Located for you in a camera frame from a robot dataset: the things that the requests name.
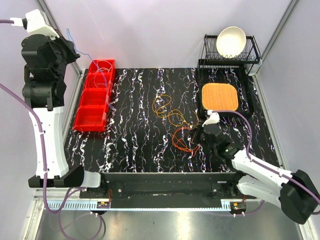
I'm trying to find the blue cable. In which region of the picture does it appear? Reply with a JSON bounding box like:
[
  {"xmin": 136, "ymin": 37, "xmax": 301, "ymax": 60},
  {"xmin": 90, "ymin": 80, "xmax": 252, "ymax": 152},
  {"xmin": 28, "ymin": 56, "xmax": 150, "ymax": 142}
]
[{"xmin": 66, "ymin": 28, "xmax": 112, "ymax": 101}]

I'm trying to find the yellow cable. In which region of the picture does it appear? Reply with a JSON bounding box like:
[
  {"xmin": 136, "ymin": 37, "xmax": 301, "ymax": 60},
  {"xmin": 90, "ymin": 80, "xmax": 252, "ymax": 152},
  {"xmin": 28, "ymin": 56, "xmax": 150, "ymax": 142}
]
[{"xmin": 152, "ymin": 94, "xmax": 201, "ymax": 127}]

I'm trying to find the white cable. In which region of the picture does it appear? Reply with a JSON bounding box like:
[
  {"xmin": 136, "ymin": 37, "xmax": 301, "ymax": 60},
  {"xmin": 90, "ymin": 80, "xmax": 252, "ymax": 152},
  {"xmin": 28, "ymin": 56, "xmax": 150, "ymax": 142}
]
[{"xmin": 91, "ymin": 59, "xmax": 113, "ymax": 75}]

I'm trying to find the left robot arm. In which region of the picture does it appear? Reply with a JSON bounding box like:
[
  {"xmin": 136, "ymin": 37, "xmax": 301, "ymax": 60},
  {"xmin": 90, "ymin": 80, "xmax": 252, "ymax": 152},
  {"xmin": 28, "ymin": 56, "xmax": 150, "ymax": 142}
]
[{"xmin": 21, "ymin": 34, "xmax": 108, "ymax": 198}]

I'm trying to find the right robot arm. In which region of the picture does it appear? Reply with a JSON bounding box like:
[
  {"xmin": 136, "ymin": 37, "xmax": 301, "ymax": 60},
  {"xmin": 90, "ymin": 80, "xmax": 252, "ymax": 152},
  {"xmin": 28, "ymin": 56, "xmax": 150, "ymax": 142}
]
[{"xmin": 191, "ymin": 124, "xmax": 320, "ymax": 225}]

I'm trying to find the orange woven mat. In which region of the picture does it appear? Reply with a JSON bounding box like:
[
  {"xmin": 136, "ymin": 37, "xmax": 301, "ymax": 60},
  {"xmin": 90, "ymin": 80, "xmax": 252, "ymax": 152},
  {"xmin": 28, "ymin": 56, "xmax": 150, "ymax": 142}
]
[{"xmin": 201, "ymin": 82, "xmax": 239, "ymax": 111}]

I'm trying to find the red bin farthest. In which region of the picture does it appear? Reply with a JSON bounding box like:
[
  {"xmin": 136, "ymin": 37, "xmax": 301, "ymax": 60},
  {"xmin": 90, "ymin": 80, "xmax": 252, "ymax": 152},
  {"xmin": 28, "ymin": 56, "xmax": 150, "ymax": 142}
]
[{"xmin": 88, "ymin": 59, "xmax": 115, "ymax": 74}]

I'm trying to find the red bin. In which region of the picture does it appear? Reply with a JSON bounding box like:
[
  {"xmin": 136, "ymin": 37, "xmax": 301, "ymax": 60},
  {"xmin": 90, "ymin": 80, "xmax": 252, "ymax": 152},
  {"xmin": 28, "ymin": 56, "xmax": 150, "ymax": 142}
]
[
  {"xmin": 84, "ymin": 72, "xmax": 114, "ymax": 89},
  {"xmin": 72, "ymin": 105, "xmax": 107, "ymax": 132},
  {"xmin": 88, "ymin": 59, "xmax": 115, "ymax": 74},
  {"xmin": 79, "ymin": 88, "xmax": 109, "ymax": 106}
]

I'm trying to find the red bin nearest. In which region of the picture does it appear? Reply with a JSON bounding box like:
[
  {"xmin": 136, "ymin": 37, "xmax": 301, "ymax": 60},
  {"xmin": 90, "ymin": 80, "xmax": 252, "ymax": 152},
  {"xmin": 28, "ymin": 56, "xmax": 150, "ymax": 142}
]
[{"xmin": 72, "ymin": 105, "xmax": 107, "ymax": 132}]

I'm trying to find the white cup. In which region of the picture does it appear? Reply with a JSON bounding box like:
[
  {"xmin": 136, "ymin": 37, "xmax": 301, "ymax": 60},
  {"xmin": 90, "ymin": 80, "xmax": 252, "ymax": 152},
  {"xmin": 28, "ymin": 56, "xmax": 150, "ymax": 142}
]
[{"xmin": 245, "ymin": 59, "xmax": 263, "ymax": 77}]

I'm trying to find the black dish rack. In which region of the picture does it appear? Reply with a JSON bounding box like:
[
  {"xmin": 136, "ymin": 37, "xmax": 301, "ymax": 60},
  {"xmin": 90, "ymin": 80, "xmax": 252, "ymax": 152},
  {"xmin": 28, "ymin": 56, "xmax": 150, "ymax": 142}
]
[{"xmin": 197, "ymin": 34, "xmax": 261, "ymax": 68}]

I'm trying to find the white bowl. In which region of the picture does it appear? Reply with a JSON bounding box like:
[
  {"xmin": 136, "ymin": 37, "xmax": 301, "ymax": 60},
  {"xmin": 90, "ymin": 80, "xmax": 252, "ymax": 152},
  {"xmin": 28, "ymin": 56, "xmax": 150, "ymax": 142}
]
[{"xmin": 216, "ymin": 26, "xmax": 247, "ymax": 59}]

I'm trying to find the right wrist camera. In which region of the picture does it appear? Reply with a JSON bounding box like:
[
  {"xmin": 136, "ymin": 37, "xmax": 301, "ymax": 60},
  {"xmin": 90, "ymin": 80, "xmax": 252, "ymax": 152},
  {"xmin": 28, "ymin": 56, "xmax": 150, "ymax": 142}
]
[{"xmin": 202, "ymin": 110, "xmax": 220, "ymax": 128}]

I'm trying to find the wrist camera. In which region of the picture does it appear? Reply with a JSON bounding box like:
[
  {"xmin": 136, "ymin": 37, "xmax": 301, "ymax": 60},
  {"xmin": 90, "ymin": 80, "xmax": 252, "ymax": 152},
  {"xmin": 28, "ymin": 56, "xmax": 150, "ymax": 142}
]
[
  {"xmin": 202, "ymin": 110, "xmax": 220, "ymax": 128},
  {"xmin": 9, "ymin": 9, "xmax": 60, "ymax": 40}
]

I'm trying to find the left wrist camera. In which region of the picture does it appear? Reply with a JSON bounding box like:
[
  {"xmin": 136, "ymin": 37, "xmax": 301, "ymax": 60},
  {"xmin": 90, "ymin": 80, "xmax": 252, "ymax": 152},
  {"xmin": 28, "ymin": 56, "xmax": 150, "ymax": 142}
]
[{"xmin": 9, "ymin": 9, "xmax": 60, "ymax": 40}]

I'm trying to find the left purple robot hose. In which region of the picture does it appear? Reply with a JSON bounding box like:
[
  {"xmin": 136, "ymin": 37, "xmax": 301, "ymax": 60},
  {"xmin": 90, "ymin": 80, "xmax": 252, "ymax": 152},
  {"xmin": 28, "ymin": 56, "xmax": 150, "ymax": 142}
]
[{"xmin": 0, "ymin": 19, "xmax": 107, "ymax": 238}]

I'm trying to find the purple robot hose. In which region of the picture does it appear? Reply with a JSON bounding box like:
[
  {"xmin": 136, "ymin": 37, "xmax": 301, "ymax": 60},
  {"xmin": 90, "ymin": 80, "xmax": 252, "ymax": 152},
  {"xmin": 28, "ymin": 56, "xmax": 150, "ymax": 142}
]
[
  {"xmin": 0, "ymin": 19, "xmax": 107, "ymax": 238},
  {"xmin": 212, "ymin": 109, "xmax": 320, "ymax": 217}
]

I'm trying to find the right purple robot hose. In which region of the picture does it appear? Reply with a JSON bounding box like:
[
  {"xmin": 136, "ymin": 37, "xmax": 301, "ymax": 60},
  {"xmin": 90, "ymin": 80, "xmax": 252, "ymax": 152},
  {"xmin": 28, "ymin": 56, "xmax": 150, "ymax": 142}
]
[{"xmin": 212, "ymin": 109, "xmax": 320, "ymax": 217}]

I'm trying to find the aluminium frame post right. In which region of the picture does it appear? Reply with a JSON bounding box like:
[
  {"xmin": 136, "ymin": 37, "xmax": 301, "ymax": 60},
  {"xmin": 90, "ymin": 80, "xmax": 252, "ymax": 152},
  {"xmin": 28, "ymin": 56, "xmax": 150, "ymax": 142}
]
[{"xmin": 254, "ymin": 0, "xmax": 301, "ymax": 76}]

